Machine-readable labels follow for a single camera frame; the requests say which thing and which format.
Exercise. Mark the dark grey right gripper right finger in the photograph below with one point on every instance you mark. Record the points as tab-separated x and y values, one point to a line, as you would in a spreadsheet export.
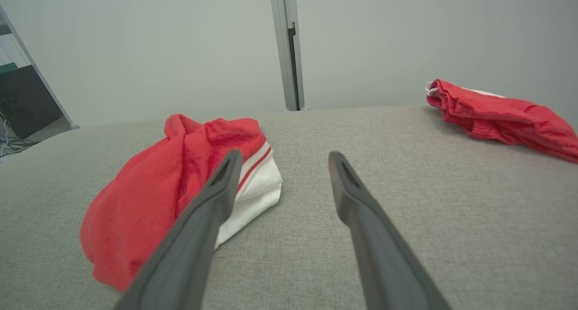
384	265

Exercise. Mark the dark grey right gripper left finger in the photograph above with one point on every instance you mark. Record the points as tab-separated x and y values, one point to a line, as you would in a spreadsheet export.
180	265

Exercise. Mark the red white basketball jersey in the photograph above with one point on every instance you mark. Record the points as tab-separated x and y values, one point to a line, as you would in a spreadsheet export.
135	201

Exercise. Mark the red shorts with white trim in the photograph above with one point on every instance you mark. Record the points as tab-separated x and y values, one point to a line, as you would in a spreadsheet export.
505	116

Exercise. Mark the black cabinet box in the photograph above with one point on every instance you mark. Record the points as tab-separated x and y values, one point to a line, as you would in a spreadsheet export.
27	102

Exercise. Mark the teal flat item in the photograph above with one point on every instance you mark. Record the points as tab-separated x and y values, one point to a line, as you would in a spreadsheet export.
6	68

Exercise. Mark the grey metal stand frame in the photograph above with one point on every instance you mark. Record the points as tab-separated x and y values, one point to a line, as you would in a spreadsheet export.
73	126

